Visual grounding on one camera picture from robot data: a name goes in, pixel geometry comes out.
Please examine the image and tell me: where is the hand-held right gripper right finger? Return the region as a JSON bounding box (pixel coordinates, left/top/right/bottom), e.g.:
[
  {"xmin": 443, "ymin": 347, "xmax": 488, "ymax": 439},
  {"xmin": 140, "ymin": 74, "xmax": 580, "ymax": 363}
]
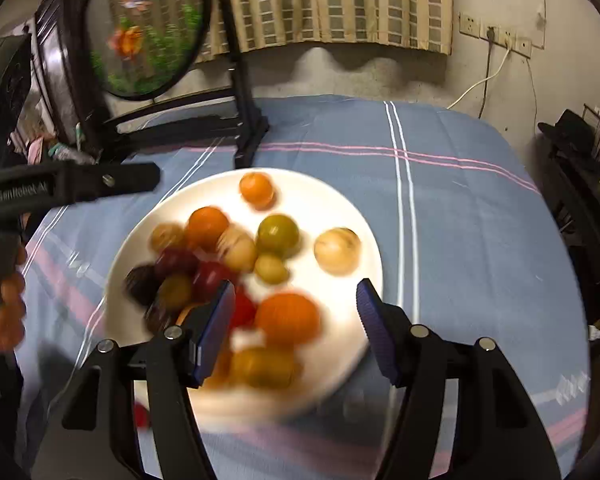
[{"xmin": 356, "ymin": 278, "xmax": 563, "ymax": 480}]

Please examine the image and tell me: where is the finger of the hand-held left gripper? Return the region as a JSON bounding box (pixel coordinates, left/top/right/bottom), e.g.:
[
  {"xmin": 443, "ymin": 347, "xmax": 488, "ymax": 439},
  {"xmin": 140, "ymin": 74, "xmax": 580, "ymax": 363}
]
[{"xmin": 55, "ymin": 161, "xmax": 161, "ymax": 207}]

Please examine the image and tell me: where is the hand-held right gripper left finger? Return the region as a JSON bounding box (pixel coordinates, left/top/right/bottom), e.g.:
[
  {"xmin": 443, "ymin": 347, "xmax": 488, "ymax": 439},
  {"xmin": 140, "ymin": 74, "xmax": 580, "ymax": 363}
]
[{"xmin": 30, "ymin": 280, "xmax": 237, "ymax": 480}]

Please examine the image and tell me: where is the large orange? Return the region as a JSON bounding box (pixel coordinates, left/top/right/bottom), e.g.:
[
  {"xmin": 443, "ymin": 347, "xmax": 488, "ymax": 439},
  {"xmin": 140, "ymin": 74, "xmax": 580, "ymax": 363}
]
[{"xmin": 254, "ymin": 292, "xmax": 323, "ymax": 347}]

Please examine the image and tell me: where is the dark red plum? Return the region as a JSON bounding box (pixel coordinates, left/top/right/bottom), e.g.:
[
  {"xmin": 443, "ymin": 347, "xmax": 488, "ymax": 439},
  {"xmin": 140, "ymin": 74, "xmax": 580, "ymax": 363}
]
[{"xmin": 155, "ymin": 247, "xmax": 201, "ymax": 277}]

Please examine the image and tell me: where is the white round plate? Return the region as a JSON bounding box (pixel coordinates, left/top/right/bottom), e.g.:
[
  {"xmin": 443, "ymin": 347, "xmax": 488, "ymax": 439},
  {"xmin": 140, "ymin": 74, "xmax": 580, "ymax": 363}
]
[{"xmin": 102, "ymin": 167, "xmax": 385, "ymax": 423}]

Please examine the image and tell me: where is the person's left hand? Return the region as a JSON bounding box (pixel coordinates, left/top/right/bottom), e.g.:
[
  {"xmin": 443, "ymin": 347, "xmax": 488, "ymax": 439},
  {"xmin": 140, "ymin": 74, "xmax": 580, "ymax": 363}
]
[{"xmin": 0, "ymin": 244, "xmax": 29, "ymax": 354}]

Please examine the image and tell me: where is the bright red fruit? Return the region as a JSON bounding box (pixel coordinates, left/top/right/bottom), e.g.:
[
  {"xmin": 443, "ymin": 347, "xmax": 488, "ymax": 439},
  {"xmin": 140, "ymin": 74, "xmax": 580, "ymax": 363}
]
[{"xmin": 227, "ymin": 285, "xmax": 258, "ymax": 331}]

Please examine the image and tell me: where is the olive green fruit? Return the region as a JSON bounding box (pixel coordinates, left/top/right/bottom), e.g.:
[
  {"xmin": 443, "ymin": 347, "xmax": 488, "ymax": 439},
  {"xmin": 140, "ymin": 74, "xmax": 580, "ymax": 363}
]
[{"xmin": 157, "ymin": 274, "xmax": 195, "ymax": 311}]

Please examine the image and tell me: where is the dark brown fruit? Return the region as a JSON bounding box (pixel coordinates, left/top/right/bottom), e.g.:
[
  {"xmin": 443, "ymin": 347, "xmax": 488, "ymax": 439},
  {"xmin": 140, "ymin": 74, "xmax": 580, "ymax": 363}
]
[{"xmin": 144, "ymin": 302, "xmax": 178, "ymax": 336}]

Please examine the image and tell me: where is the clear plastic bag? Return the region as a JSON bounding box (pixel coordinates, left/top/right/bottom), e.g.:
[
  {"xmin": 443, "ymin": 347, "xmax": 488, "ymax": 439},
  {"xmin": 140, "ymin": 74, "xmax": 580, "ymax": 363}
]
[{"xmin": 47, "ymin": 142, "xmax": 98, "ymax": 165}]

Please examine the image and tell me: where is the yellow-green citrus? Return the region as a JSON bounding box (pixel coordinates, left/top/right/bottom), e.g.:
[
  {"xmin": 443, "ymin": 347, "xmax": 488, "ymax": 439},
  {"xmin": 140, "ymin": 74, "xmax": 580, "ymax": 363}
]
[{"xmin": 229, "ymin": 346, "xmax": 297, "ymax": 390}]

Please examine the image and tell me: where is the tan spotted fruit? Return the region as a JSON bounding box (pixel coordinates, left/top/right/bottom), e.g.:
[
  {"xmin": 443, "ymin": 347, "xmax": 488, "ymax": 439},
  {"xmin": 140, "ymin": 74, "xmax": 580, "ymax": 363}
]
[{"xmin": 149, "ymin": 223, "xmax": 186, "ymax": 256}]

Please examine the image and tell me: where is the dark purple plum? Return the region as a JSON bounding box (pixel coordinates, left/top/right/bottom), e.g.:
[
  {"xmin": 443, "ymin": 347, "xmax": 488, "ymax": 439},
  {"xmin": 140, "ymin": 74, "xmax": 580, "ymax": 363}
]
[{"xmin": 124, "ymin": 266, "xmax": 163, "ymax": 307}]

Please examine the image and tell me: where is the small yellow-green fruit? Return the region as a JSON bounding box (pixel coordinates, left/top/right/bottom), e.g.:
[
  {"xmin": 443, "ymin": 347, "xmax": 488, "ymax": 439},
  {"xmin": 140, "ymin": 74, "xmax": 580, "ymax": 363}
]
[{"xmin": 254, "ymin": 253, "xmax": 290, "ymax": 285}]

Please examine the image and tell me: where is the large tan round fruit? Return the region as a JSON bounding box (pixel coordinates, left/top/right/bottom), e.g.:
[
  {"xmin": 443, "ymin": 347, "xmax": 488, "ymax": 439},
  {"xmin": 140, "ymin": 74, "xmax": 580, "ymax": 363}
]
[{"xmin": 313, "ymin": 227, "xmax": 363, "ymax": 276}]

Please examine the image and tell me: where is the medium tangerine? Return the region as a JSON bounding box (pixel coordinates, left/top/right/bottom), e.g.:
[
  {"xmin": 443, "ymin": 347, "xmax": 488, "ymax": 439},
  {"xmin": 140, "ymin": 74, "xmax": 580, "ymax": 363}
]
[{"xmin": 186, "ymin": 206, "xmax": 231, "ymax": 251}]

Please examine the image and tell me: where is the small red item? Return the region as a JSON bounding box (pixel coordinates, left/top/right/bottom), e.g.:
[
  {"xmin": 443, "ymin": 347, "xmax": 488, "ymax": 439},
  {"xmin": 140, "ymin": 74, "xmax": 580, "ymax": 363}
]
[{"xmin": 132, "ymin": 400, "xmax": 151, "ymax": 431}]

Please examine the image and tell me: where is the green round citrus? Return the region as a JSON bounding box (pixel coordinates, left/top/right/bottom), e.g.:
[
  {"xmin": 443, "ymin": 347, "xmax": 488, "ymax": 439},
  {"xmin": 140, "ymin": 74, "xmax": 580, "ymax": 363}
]
[{"xmin": 256, "ymin": 214, "xmax": 301, "ymax": 260}]

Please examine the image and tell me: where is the small orange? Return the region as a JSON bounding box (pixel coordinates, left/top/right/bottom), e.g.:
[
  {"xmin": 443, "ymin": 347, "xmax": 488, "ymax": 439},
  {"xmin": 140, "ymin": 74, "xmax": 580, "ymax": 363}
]
[{"xmin": 239, "ymin": 171, "xmax": 275, "ymax": 210}]

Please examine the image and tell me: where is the dark wooden cabinet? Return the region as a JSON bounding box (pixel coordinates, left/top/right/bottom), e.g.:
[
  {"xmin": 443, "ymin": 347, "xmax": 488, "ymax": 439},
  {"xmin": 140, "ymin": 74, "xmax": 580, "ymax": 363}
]
[{"xmin": 32, "ymin": 0, "xmax": 111, "ymax": 151}]

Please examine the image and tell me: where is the blue striped tablecloth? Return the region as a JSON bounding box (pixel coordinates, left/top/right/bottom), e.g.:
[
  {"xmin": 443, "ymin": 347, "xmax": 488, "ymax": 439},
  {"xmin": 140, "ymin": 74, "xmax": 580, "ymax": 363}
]
[{"xmin": 15, "ymin": 94, "xmax": 592, "ymax": 480}]

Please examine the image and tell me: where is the round fish picture on stand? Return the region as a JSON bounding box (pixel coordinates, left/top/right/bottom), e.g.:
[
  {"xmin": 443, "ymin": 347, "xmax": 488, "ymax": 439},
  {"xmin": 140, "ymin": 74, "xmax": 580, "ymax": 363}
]
[{"xmin": 82, "ymin": 0, "xmax": 271, "ymax": 170}]

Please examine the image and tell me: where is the checkered beige curtain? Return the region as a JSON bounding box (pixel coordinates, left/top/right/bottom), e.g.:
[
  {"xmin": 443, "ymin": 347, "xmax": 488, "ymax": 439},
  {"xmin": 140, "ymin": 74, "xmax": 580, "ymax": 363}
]
[{"xmin": 195, "ymin": 0, "xmax": 453, "ymax": 63}]

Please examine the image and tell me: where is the black hat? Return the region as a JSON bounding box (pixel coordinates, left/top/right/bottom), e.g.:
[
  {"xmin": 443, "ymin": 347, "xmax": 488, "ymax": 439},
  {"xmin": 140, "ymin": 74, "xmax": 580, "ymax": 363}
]
[{"xmin": 537, "ymin": 109, "xmax": 598, "ymax": 161}]

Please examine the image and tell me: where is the white power cable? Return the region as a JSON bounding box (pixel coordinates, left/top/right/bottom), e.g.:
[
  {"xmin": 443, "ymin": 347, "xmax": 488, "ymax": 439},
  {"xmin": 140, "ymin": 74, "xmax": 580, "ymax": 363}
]
[{"xmin": 447, "ymin": 27, "xmax": 511, "ymax": 111}]

